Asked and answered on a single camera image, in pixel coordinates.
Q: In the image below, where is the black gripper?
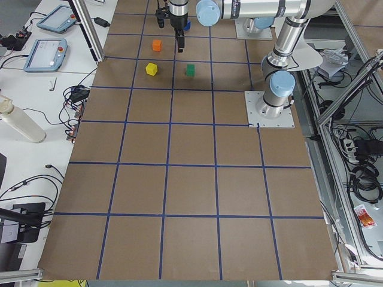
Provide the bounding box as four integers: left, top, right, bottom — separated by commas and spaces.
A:
169, 0, 189, 53

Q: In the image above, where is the blue wooden block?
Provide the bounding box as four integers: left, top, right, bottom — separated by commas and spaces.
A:
184, 20, 191, 31

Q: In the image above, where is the orange wooden block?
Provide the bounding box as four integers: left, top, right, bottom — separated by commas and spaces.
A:
152, 39, 163, 52

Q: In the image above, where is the green wooden block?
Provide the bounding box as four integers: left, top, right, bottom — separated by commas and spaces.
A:
186, 64, 196, 77

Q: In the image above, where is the yellow wooden block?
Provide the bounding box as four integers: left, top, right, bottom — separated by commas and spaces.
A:
145, 62, 158, 77

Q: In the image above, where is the black power adapter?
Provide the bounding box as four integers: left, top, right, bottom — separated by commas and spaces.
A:
94, 17, 110, 28

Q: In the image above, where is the far teach pendant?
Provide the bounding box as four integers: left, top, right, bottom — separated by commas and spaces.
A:
37, 5, 77, 33

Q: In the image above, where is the teach pendant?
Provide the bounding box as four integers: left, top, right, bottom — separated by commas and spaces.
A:
23, 38, 68, 72
37, 5, 77, 33

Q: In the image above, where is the near teach pendant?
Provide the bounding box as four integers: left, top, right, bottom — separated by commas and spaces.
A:
23, 38, 68, 72

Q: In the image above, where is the allen key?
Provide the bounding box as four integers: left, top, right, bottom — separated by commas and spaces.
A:
49, 78, 57, 91

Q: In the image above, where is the white bottle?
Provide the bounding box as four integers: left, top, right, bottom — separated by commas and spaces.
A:
1, 95, 47, 143

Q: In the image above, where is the red snack packet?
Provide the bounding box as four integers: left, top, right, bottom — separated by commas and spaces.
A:
354, 204, 376, 228

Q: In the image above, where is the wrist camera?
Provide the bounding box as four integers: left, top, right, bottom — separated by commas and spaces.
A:
155, 1, 170, 29

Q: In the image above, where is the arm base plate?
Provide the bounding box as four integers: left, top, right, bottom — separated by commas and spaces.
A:
235, 17, 275, 41
245, 91, 295, 129

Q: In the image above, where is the aluminium frame post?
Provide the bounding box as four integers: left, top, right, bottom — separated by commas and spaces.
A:
68, 0, 105, 63

